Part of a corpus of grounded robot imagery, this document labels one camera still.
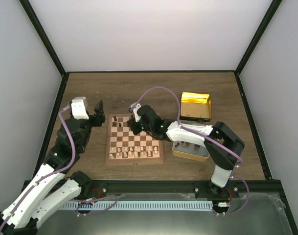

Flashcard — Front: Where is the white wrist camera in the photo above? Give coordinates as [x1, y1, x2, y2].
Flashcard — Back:
[71, 96, 89, 120]
[128, 102, 141, 118]

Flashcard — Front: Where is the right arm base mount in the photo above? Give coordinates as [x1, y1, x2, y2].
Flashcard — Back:
[193, 180, 239, 199]

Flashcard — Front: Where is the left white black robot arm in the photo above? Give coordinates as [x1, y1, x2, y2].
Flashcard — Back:
[0, 97, 105, 235]

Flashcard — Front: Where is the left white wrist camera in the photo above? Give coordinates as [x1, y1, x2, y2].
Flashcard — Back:
[71, 96, 89, 120]

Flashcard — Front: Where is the row of white chess pieces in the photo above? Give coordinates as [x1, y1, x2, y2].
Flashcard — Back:
[108, 146, 162, 159]

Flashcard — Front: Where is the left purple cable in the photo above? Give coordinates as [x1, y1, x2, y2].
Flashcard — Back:
[0, 106, 77, 235]

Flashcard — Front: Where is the gold tin lid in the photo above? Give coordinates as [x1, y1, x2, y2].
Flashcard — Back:
[180, 92, 212, 123]

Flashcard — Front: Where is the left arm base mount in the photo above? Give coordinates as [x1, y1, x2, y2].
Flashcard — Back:
[75, 180, 107, 200]

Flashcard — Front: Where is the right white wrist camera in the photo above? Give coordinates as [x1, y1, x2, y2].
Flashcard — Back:
[128, 102, 141, 118]

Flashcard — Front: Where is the wooden chess board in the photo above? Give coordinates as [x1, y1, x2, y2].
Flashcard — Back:
[105, 114, 164, 165]

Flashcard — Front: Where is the gold tin box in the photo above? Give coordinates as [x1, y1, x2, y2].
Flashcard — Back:
[172, 141, 210, 161]

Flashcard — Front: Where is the black aluminium front rail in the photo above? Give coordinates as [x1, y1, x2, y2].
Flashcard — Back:
[23, 180, 281, 196]

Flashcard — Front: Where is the light blue slotted cable duct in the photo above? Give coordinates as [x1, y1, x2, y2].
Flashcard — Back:
[60, 201, 213, 212]

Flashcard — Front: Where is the black enclosure frame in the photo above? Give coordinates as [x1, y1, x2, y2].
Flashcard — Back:
[20, 0, 298, 235]

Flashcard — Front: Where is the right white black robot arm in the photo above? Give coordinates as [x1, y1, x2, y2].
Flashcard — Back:
[128, 103, 245, 197]

